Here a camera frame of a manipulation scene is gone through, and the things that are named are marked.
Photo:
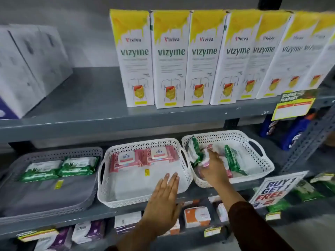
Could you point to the person's right hand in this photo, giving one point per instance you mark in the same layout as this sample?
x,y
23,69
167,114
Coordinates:
x,y
216,172

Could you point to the person's left hand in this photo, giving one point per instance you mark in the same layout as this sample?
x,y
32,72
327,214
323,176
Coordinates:
x,y
161,209

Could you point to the person's right fingers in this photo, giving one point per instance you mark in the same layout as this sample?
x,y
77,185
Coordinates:
x,y
210,162

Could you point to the person's left fingers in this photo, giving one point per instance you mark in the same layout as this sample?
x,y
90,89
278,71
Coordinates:
x,y
167,185

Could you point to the pink white wipes pack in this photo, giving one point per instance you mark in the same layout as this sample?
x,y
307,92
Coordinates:
x,y
209,148

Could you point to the person's left forearm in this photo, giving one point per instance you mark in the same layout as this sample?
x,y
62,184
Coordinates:
x,y
132,240

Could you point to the person's right forearm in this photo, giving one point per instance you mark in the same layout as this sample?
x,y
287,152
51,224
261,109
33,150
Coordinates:
x,y
253,224

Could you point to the green white wipes pack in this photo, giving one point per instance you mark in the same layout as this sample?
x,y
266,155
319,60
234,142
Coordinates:
x,y
233,160
193,151

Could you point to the pink wet wipes pack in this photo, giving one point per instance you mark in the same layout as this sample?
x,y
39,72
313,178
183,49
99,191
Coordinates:
x,y
125,159
161,155

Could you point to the white plastic basket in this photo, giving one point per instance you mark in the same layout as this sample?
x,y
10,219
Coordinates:
x,y
136,185
251,159

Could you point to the white orange box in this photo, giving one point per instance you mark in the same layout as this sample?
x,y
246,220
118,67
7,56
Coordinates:
x,y
174,230
222,213
196,217

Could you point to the white purple box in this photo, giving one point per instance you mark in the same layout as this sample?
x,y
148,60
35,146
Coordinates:
x,y
127,222

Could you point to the yellow white price tag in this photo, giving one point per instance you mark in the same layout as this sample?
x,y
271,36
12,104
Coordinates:
x,y
36,234
273,216
212,231

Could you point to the blue packet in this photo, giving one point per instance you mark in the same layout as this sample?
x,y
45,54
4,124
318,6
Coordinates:
x,y
269,126
295,133

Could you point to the white promo sign card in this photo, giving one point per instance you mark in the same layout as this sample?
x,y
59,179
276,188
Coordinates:
x,y
277,189

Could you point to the green packet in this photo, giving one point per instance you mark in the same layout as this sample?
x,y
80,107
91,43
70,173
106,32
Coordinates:
x,y
279,206
307,192
324,178

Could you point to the green wet wipes pack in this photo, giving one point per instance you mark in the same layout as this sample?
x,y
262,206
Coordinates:
x,y
40,171
78,165

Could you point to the white purple packet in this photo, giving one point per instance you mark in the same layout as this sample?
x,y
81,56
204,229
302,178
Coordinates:
x,y
87,231
59,241

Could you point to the yellow shelf promo tag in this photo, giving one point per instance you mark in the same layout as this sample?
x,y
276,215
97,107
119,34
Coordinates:
x,y
293,105

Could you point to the row of yellow white cartons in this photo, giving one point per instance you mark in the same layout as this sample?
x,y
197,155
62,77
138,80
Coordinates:
x,y
170,62

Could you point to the grey metal shelving unit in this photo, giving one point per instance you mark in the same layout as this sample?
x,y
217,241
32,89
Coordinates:
x,y
91,101

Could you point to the grey plastic basket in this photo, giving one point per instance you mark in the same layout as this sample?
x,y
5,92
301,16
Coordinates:
x,y
47,198

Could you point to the white cardboard box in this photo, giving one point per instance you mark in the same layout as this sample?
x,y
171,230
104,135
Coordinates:
x,y
49,57
15,75

